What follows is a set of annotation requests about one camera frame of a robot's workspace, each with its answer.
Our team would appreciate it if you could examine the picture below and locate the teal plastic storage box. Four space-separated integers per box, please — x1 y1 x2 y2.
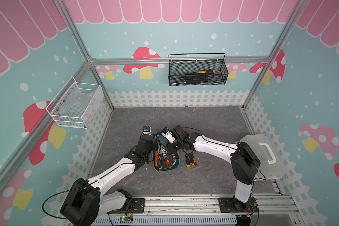
152 132 180 172

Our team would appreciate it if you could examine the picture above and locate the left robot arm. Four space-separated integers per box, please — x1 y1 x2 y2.
60 134 159 226

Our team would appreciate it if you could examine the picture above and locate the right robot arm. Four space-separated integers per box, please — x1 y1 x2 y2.
162 125 261 212

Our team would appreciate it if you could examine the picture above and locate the yellow black screwdriver in basket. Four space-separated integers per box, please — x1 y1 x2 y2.
185 69 216 75

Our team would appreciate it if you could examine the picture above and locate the black tool in basket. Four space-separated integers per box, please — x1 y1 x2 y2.
185 74 209 84

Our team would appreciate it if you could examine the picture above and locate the green lit circuit board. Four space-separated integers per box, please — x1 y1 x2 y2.
120 216 133 224

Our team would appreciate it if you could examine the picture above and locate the translucent plastic toolbox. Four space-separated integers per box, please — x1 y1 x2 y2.
240 134 286 180

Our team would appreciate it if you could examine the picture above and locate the orange handled screwdriver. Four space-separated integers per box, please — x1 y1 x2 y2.
154 151 162 170

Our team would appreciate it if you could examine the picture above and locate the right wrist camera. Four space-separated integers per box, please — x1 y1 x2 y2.
162 127 175 144

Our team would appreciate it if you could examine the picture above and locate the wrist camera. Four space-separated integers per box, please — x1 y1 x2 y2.
162 127 175 144
142 126 152 135

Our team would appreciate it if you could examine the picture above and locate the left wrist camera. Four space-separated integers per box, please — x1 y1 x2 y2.
142 126 152 135

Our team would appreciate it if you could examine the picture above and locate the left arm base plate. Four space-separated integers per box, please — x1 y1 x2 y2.
109 198 146 215

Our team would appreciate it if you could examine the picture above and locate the black wire mesh basket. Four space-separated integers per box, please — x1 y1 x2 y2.
168 53 229 86

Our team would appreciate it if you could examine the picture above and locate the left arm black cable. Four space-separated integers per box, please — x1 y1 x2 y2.
42 187 87 220

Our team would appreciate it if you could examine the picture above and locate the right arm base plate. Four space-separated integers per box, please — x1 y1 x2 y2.
218 197 259 214

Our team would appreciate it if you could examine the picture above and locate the white wire mesh basket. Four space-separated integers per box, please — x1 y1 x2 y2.
46 77 104 129

